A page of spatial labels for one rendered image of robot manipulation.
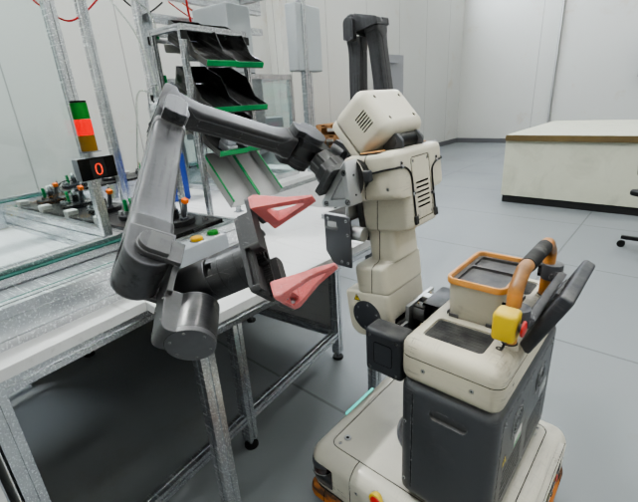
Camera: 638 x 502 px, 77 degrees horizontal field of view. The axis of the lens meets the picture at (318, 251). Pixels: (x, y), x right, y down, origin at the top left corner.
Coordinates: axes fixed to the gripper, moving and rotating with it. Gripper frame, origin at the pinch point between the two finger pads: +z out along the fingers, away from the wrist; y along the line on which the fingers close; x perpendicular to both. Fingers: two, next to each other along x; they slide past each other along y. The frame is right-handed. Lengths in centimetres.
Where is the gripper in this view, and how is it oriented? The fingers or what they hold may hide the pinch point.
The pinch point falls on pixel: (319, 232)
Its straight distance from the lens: 49.1
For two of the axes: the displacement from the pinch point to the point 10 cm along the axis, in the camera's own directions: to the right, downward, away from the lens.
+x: 3.3, 3.2, 8.9
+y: -2.8, -8.7, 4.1
